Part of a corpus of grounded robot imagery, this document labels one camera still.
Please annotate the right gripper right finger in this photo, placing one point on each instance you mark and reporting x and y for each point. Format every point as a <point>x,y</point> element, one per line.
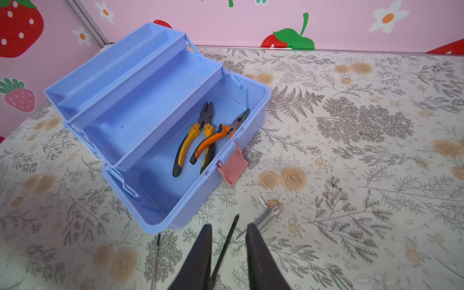
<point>263,272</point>

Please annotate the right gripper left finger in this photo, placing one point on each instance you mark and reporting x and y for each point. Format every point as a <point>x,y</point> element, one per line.
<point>195,272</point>

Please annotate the orange black long-nose pliers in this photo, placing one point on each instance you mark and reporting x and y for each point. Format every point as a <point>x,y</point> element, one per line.
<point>208,144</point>

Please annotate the yellow black combination pliers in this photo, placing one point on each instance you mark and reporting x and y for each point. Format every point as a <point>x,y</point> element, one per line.
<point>203,124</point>

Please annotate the blue white plastic toolbox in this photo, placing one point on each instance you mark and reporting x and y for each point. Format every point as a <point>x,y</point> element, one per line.
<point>132,106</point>

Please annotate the small silver metal bit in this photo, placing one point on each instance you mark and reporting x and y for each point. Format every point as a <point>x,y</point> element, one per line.
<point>342,283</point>

